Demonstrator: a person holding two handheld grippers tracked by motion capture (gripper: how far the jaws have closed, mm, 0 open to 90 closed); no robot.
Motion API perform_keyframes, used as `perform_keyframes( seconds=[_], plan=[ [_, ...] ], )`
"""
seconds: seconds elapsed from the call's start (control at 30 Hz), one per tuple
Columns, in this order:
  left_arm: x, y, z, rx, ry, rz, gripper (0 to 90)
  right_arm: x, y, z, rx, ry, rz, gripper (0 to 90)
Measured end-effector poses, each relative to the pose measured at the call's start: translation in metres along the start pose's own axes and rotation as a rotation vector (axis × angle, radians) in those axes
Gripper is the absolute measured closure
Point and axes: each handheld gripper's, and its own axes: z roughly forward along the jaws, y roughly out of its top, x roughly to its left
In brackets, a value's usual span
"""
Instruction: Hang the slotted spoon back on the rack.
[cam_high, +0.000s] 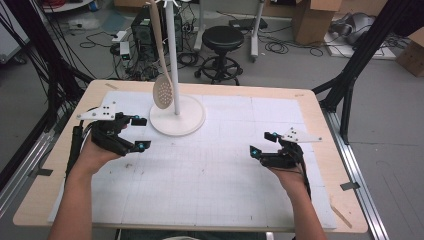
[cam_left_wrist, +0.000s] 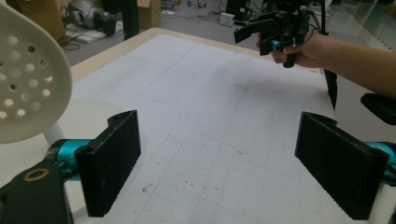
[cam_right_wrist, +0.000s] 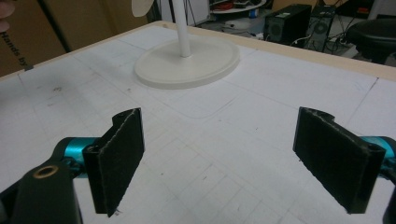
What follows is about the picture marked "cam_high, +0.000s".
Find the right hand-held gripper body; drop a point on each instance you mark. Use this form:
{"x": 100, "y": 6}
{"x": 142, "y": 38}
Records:
{"x": 283, "y": 160}

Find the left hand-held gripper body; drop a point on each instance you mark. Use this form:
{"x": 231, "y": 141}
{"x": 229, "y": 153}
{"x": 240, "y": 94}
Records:
{"x": 108, "y": 136}

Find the white hook stand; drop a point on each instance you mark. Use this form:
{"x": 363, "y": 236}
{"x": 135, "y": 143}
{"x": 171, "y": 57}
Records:
{"x": 176, "y": 116}

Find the beige slotted spoon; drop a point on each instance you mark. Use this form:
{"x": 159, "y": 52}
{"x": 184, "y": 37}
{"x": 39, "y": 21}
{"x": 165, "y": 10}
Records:
{"x": 163, "y": 91}

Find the person's right hand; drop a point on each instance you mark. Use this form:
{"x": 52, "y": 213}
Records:
{"x": 291, "y": 178}

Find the person's left hand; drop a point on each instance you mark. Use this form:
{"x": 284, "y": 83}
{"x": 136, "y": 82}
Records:
{"x": 90, "y": 158}

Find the white grid mat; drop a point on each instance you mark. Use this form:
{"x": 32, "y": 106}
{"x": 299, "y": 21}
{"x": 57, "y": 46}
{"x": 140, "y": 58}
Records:
{"x": 233, "y": 200}

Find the black tape strip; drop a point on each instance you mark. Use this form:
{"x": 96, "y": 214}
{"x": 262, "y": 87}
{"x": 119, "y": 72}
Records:
{"x": 350, "y": 186}
{"x": 43, "y": 172}

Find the small white adapter box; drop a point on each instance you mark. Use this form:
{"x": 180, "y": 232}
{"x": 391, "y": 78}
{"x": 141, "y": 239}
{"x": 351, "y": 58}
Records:
{"x": 124, "y": 49}

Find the thin wooden stick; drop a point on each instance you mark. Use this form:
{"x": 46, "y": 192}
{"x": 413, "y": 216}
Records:
{"x": 340, "y": 215}

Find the black computer tower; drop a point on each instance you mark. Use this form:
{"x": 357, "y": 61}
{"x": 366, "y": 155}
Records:
{"x": 143, "y": 36}

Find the white power strip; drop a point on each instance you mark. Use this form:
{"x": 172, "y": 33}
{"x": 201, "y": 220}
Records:
{"x": 119, "y": 36}

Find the black round stool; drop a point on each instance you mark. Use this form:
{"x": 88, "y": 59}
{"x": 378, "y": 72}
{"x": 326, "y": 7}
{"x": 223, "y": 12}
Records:
{"x": 222, "y": 38}

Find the white flat board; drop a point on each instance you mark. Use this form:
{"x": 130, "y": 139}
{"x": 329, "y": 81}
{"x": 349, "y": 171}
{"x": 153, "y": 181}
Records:
{"x": 343, "y": 50}

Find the flat black device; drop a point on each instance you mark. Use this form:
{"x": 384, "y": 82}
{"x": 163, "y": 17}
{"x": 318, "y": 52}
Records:
{"x": 246, "y": 23}

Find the open cardboard box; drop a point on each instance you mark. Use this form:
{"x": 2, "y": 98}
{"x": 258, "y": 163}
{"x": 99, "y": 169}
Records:
{"x": 310, "y": 23}

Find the white round table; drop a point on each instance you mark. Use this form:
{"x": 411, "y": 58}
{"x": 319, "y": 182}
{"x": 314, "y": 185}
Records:
{"x": 66, "y": 7}

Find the grey bag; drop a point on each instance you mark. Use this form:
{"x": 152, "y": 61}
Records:
{"x": 356, "y": 30}

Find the closed cardboard box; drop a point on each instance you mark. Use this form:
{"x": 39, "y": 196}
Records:
{"x": 413, "y": 56}

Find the aluminium rail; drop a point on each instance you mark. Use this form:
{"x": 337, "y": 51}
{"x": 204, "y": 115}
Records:
{"x": 30, "y": 156}
{"x": 350, "y": 160}

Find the black metal frame strut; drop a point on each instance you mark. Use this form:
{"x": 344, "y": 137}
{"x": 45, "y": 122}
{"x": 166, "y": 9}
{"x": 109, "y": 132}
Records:
{"x": 50, "y": 56}
{"x": 366, "y": 53}

